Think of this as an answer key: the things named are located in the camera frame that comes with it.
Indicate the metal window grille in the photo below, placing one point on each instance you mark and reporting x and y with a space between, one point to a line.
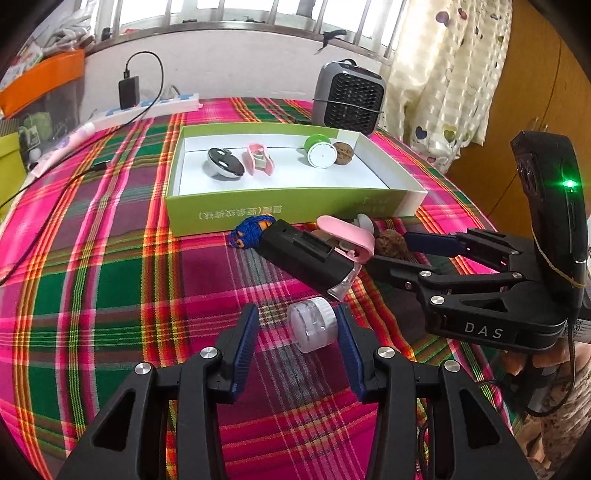
231 34

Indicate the small white ball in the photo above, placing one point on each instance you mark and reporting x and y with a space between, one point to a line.
364 222

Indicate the black plastic hook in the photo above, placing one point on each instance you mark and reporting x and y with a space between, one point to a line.
334 34

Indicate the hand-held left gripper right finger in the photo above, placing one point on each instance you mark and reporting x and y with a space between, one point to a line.
348 355

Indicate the clear bin with orange lid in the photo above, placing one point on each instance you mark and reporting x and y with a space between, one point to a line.
46 74

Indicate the colourful paper packets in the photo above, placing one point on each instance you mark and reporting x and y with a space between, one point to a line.
25 60

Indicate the black and white round gadget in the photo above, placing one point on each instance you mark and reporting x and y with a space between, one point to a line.
224 161

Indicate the pink plaid tablecloth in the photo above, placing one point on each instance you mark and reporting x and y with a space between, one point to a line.
115 300

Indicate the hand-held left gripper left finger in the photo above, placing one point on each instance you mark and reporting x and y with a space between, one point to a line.
244 350

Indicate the black charger adapter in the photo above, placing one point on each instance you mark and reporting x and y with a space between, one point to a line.
129 92

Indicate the wooden cabinet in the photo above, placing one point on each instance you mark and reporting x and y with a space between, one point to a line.
521 92

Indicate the person's right hand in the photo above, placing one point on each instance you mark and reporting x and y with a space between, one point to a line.
513 364

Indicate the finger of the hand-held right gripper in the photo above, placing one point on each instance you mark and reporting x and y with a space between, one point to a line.
401 270
429 242

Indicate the brown walnut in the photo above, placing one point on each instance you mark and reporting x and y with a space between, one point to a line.
390 244
345 153

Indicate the green cardboard box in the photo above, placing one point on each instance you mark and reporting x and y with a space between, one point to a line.
207 207

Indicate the small pink clip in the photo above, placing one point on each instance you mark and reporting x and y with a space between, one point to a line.
258 159

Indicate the green white round container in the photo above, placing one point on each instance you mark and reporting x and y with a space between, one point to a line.
322 154

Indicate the small green bag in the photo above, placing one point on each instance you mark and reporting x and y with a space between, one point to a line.
37 127

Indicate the small white plastic jar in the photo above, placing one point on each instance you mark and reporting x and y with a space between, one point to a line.
309 325

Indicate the large pink clip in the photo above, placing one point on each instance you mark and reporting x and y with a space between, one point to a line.
341 233

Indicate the white power strip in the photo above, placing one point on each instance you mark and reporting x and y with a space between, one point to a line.
175 102

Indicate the yellow-green shoebox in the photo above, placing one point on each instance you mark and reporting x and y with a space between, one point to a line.
8 161

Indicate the grey fan heater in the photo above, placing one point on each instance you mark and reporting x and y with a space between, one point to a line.
351 99

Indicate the pink electric toothbrush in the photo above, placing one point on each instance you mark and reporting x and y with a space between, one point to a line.
69 141

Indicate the cream heart-print curtain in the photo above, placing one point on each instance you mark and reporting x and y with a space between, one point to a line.
452 69

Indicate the black bike light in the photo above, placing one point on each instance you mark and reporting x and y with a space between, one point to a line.
300 256

